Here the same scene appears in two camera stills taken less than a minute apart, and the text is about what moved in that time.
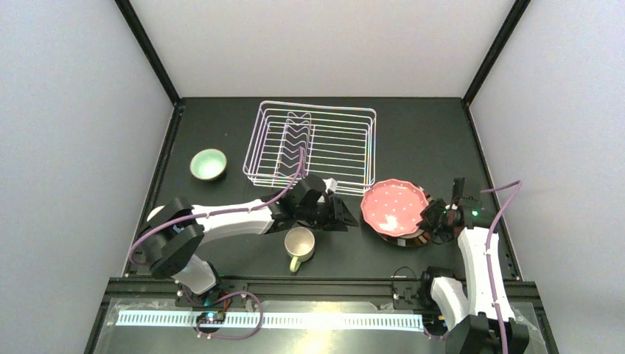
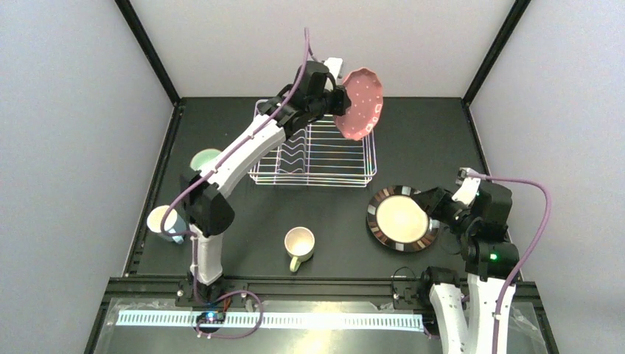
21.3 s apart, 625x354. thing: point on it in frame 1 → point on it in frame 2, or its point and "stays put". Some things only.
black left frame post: x=148 y=48 stays put
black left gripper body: x=332 y=211 → x=339 y=102
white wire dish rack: x=292 y=141 stays put
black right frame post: x=518 y=10 stays put
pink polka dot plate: x=393 y=207 → x=365 y=90
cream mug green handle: x=299 y=243 stays put
